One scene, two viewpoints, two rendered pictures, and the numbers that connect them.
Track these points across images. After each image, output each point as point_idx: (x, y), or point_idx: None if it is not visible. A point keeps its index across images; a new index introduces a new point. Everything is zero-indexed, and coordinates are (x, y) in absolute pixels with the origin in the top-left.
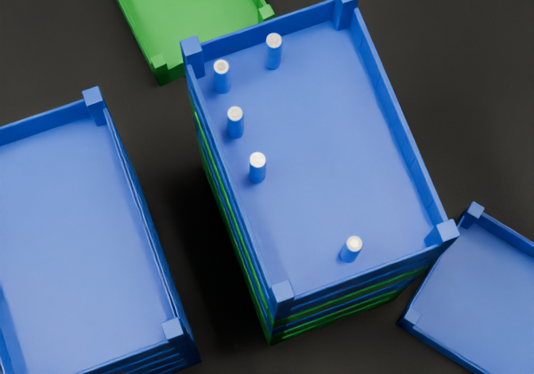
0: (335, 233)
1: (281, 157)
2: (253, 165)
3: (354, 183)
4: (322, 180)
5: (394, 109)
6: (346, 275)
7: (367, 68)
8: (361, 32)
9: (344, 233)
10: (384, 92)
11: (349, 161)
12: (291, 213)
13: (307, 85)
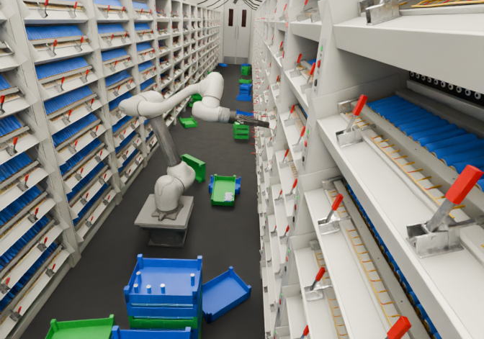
0: (186, 285)
1: None
2: (163, 286)
3: (178, 278)
4: (173, 283)
5: (168, 260)
6: (196, 286)
7: (155, 266)
8: (148, 260)
9: (187, 283)
10: (163, 262)
11: (172, 277)
12: (176, 292)
13: (150, 278)
